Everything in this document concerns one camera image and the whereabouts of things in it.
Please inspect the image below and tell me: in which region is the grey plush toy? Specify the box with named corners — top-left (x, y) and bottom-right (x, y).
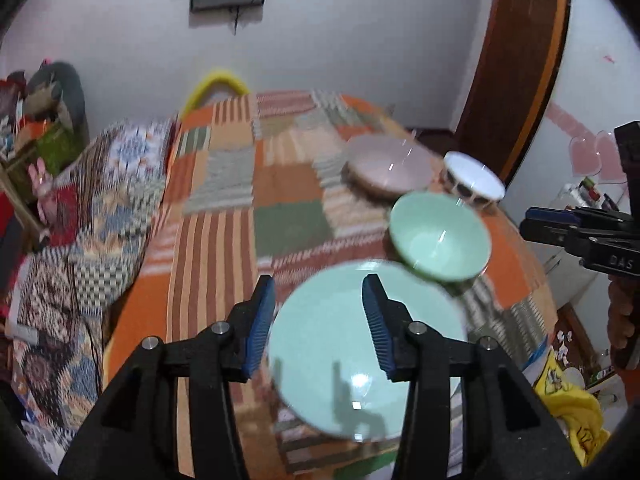
top-left (25, 61), bottom-right (87, 131)

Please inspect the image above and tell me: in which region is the green storage box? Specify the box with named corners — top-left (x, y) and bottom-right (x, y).
top-left (30, 125), bottom-right (85, 173)

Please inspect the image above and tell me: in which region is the patterned quilt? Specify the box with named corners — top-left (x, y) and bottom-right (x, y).
top-left (0, 119), bottom-right (181, 466)

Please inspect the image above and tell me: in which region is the white sliding wardrobe door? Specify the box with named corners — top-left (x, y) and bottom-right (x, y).
top-left (515, 0), bottom-right (640, 241)

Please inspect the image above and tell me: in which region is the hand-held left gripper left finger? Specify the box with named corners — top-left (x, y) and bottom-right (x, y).
top-left (57, 275), bottom-right (277, 480)

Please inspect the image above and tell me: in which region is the yellow foam tube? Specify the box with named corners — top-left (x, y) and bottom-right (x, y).
top-left (181, 69), bottom-right (251, 116)

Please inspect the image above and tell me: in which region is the pink rabbit figure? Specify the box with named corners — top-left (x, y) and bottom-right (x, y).
top-left (27, 157), bottom-right (60, 222)

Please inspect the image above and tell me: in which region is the striped patchwork blanket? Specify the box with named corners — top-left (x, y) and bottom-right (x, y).
top-left (102, 90), bottom-right (558, 480)

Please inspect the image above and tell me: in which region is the light green plate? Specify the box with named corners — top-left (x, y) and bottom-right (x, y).
top-left (267, 260), bottom-right (468, 443)

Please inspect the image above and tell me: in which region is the pink bowl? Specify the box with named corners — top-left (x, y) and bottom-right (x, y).
top-left (342, 135), bottom-right (436, 204)

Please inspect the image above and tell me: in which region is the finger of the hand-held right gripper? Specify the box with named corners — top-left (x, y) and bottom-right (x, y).
top-left (524, 206), bottom-right (631, 224)
top-left (519, 219), bottom-right (593, 248)

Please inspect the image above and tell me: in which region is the white patterned bowl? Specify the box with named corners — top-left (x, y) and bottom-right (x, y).
top-left (442, 151), bottom-right (507, 207)

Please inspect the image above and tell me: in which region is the person's right hand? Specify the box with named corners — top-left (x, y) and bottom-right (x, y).
top-left (607, 274), bottom-right (640, 372)

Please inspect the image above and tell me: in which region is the yellow cloth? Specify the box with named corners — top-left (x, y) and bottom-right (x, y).
top-left (532, 350), bottom-right (612, 467)

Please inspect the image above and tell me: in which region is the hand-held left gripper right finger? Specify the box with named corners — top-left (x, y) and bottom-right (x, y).
top-left (361, 274), bottom-right (583, 480)

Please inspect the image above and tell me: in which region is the light green bowl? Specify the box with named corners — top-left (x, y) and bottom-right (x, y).
top-left (387, 191), bottom-right (492, 283)

